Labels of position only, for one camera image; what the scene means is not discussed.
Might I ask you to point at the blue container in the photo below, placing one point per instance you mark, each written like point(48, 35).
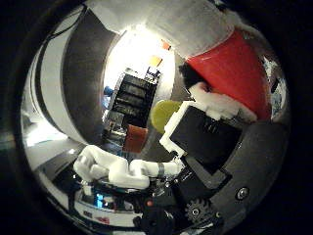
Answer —
point(108, 90)

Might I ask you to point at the yellow-green round object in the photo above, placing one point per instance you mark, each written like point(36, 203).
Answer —
point(161, 114)

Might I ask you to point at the black shelf rack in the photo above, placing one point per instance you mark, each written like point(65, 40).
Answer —
point(133, 94)

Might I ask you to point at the red chair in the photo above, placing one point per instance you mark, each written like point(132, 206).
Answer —
point(135, 138)

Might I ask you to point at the red spray bottle white nozzle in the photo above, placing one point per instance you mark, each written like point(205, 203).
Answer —
point(234, 68)

